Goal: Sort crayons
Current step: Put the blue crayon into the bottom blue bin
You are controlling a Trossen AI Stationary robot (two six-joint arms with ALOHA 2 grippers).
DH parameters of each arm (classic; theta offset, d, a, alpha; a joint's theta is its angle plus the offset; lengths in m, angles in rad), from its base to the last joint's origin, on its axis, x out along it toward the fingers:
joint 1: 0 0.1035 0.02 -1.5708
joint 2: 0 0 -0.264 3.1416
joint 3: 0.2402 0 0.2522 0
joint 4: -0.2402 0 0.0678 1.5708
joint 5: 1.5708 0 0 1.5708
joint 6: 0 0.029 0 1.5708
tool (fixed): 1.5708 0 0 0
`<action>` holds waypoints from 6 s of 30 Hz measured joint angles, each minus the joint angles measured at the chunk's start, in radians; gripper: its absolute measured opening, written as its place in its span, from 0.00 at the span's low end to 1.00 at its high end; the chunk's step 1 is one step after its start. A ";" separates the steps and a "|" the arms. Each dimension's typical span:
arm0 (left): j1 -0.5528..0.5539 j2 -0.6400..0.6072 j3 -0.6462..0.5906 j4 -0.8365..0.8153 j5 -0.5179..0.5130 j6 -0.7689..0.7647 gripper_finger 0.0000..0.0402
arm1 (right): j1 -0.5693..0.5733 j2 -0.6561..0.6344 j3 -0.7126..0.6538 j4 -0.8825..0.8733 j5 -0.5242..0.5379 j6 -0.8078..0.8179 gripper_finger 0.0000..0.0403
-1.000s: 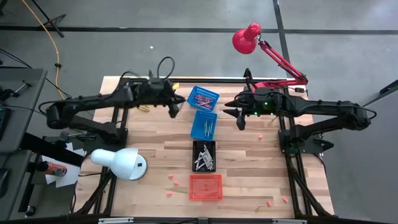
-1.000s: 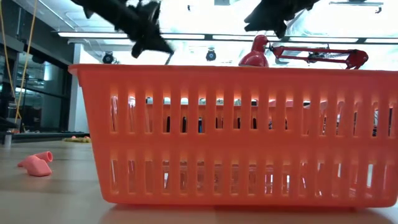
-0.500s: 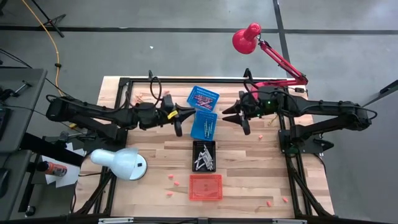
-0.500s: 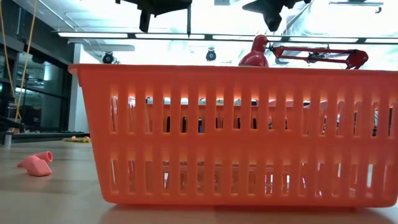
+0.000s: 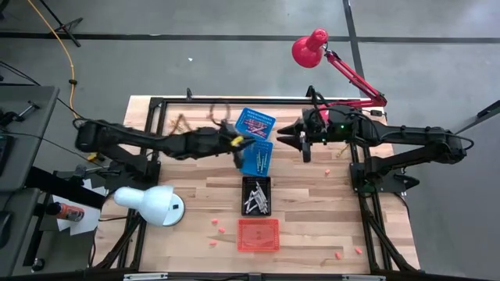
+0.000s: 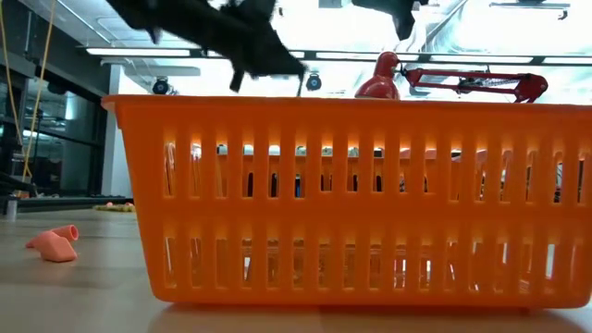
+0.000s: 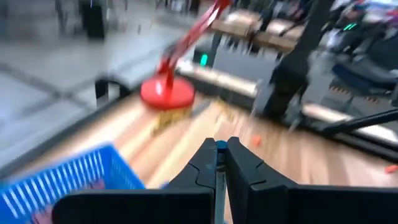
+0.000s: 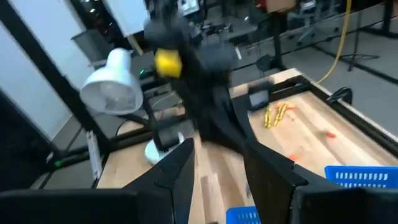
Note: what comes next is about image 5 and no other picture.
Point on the white desk lamp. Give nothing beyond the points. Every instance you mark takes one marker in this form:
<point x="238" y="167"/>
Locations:
<point x="148" y="201"/>

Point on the blue plastic basket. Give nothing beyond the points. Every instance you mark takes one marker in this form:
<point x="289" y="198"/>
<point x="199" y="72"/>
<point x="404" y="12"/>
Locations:
<point x="250" y="168"/>
<point x="240" y="126"/>

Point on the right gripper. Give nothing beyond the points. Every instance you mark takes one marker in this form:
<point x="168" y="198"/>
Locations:
<point x="328" y="126"/>

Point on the red desk lamp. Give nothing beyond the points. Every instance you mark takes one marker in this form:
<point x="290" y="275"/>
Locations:
<point x="308" y="50"/>

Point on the grey side table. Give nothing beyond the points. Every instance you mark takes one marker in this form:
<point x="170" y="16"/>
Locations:
<point x="27" y="156"/>

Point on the black round knob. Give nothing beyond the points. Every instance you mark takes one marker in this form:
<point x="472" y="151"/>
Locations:
<point x="37" y="264"/>

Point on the dark grey metal bar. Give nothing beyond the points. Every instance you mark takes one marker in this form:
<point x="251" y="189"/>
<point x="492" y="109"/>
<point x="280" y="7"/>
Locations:
<point x="488" y="113"/>

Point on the orange bottle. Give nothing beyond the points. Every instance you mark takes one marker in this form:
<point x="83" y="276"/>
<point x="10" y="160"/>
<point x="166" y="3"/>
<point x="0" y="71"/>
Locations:
<point x="72" y="212"/>

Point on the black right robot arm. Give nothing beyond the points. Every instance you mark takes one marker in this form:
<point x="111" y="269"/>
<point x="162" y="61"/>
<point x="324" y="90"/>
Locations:
<point x="422" y="136"/>

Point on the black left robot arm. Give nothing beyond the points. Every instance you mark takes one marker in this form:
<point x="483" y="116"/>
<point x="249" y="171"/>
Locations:
<point x="129" y="136"/>

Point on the yellow crayon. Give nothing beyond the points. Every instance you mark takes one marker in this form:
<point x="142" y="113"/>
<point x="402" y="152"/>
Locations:
<point x="183" y="126"/>
<point x="343" y="150"/>
<point x="178" y="123"/>

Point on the black plastic basket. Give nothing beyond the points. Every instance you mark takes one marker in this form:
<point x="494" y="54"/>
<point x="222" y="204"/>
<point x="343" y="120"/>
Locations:
<point x="256" y="178"/>

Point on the grey round knob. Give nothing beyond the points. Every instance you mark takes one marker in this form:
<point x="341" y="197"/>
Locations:
<point x="80" y="170"/>

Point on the black tripod stand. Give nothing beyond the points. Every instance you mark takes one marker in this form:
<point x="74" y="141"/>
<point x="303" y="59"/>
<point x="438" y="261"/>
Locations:
<point x="62" y="27"/>

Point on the silver metal bracket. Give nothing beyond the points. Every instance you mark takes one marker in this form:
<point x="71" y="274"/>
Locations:
<point x="144" y="277"/>
<point x="363" y="278"/>

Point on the white paper sheets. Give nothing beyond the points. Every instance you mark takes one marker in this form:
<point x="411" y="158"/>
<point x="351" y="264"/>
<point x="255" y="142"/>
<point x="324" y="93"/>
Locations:
<point x="84" y="224"/>

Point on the orange plastic basket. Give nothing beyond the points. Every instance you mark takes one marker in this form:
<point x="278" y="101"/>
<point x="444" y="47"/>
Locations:
<point x="258" y="244"/>

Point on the black flat bar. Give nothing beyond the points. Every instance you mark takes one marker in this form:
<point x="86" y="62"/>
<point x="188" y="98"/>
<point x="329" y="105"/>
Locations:
<point x="58" y="185"/>

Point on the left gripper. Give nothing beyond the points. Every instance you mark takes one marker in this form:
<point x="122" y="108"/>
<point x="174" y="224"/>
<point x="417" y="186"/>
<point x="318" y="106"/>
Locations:
<point x="224" y="140"/>

